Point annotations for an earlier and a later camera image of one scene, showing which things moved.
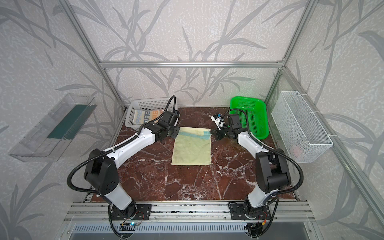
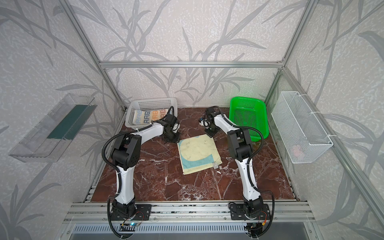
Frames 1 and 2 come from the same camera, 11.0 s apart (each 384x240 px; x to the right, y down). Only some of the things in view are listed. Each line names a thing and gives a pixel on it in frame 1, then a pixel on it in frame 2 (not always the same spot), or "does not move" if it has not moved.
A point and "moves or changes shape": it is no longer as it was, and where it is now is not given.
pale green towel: (192, 147) moves or changes shape
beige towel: (141, 117) does not move
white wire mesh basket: (302, 138) does not move
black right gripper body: (217, 133) to (210, 130)
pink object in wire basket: (297, 151) does not move
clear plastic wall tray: (48, 141) does not move
